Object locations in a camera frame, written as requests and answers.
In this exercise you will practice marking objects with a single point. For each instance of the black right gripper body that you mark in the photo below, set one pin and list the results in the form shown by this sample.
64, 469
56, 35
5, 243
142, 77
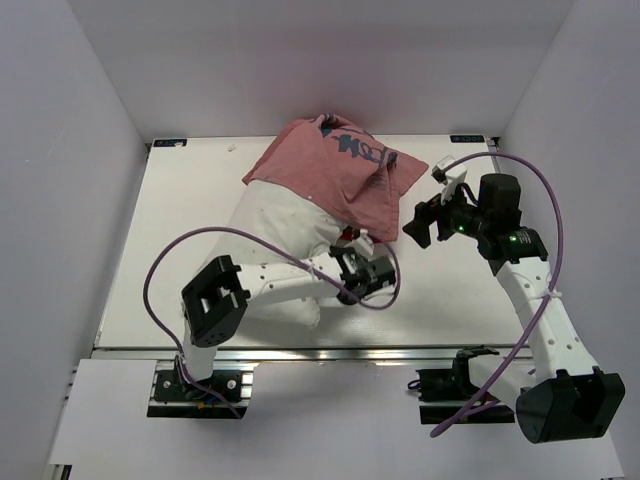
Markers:
457, 216

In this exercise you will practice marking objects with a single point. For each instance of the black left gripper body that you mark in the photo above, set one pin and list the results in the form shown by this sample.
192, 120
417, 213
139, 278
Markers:
346, 302

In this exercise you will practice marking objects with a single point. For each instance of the red patterned pillowcase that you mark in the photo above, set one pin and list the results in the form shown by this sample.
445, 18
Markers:
342, 169

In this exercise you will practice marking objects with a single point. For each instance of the white pillow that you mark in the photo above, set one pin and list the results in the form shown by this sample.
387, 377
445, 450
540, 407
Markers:
280, 217

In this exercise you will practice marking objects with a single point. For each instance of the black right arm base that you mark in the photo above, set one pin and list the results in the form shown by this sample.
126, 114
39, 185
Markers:
439, 398

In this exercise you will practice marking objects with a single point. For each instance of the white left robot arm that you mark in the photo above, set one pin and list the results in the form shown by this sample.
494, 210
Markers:
217, 299

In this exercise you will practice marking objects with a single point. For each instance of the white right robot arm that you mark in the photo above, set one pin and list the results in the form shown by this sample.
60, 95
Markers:
567, 396

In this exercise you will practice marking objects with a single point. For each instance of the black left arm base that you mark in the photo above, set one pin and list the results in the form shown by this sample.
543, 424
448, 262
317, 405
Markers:
171, 397

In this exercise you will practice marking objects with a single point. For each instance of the blue table label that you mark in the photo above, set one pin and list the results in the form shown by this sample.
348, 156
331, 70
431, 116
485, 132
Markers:
467, 138
169, 143

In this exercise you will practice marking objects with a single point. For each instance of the blue left table label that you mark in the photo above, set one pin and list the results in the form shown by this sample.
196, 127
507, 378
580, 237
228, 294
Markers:
169, 143

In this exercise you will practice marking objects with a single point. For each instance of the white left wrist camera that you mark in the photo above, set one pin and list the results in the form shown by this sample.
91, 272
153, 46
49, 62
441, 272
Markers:
359, 240

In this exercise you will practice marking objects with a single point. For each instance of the aluminium table edge rail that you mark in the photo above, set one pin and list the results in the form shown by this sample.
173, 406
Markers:
376, 354

